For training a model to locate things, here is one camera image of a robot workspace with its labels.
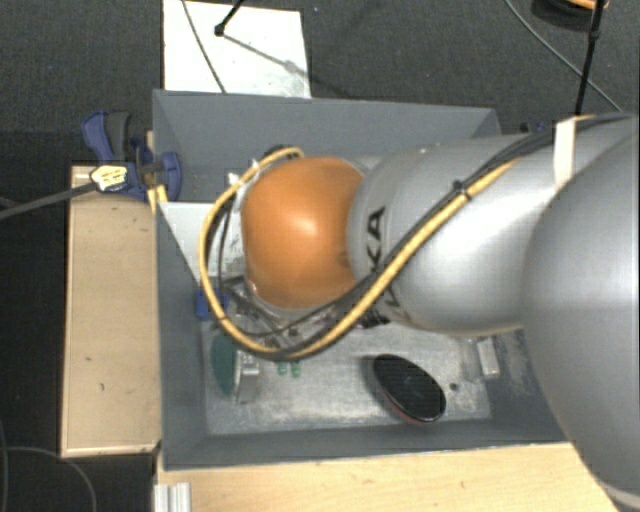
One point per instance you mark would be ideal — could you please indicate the black oval brush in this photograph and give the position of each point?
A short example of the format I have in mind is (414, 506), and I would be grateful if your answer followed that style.
(409, 387)

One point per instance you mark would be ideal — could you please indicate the small blue block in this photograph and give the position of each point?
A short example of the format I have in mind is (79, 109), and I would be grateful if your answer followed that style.
(202, 305)

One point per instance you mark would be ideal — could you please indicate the small silver metal block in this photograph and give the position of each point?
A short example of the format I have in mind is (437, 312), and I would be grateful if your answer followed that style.
(488, 357)

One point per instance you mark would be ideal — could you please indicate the dark green rounded block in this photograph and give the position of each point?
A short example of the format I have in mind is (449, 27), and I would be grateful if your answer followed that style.
(222, 367)

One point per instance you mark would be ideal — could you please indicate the pale wood board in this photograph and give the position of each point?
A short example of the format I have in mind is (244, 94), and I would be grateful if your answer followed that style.
(112, 320)

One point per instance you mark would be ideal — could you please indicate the grey metal bin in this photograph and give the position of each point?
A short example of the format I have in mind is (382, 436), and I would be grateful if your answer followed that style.
(320, 395)

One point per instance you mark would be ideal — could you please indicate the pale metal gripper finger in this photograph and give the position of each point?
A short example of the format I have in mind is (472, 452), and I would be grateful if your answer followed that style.
(247, 380)

